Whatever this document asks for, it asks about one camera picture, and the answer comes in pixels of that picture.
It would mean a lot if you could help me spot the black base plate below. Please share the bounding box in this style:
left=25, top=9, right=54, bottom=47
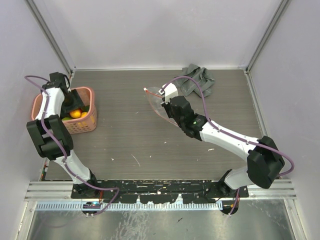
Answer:
left=71, top=179, right=250, bottom=205

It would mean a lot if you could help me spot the green lime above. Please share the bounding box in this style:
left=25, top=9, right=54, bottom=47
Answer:
left=61, top=117, right=72, bottom=121

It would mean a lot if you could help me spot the grey crumpled cloth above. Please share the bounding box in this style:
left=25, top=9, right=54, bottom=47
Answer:
left=174, top=64, right=215, bottom=97

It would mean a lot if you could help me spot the dark green fruit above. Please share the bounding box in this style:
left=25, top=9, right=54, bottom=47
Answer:
left=82, top=106, right=90, bottom=112

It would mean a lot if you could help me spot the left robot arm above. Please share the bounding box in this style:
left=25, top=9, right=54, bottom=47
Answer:
left=26, top=72, right=100, bottom=198

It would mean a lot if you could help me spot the yellow lemon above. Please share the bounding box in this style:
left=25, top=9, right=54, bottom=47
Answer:
left=80, top=111, right=88, bottom=118

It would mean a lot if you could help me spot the orange fruit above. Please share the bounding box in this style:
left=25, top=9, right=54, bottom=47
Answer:
left=69, top=108, right=82, bottom=119

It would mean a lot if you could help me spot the grey cable duct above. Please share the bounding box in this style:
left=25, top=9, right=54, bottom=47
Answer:
left=35, top=200, right=223, bottom=212

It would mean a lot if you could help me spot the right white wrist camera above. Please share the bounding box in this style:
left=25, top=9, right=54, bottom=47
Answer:
left=158, top=83, right=179, bottom=104

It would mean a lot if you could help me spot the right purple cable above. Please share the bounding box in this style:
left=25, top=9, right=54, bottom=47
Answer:
left=161, top=75, right=295, bottom=216

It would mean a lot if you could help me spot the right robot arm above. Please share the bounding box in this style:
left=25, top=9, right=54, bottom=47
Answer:
left=161, top=96, right=285, bottom=197

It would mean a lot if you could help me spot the pink plastic basket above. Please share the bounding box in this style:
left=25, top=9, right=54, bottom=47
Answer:
left=26, top=86, right=97, bottom=138

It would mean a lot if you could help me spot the clear zip top bag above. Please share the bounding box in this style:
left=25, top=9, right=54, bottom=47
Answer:
left=143, top=86, right=178, bottom=127

